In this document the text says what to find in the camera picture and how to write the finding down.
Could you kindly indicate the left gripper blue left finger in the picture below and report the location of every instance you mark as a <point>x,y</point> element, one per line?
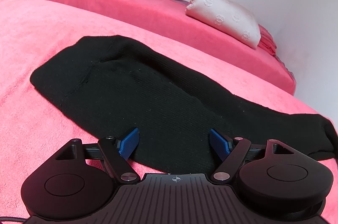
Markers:
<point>127,143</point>

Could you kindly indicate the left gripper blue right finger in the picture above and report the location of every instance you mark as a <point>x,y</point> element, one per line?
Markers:
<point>221,143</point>

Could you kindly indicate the black pants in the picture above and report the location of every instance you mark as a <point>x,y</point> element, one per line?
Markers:
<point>108,85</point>

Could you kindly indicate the near bed pink cover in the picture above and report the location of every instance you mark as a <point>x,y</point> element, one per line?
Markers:
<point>32,129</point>

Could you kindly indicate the bed pink cover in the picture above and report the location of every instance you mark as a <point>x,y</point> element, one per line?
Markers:
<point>167,18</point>
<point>32,129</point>

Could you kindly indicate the folded pink blanket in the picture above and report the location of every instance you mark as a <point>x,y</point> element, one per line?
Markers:
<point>267,42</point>

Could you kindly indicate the white pillow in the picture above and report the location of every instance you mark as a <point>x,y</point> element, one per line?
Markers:
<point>228,17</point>

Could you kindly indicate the far bed pink cover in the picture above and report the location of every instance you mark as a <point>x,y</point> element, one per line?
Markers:
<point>167,18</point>

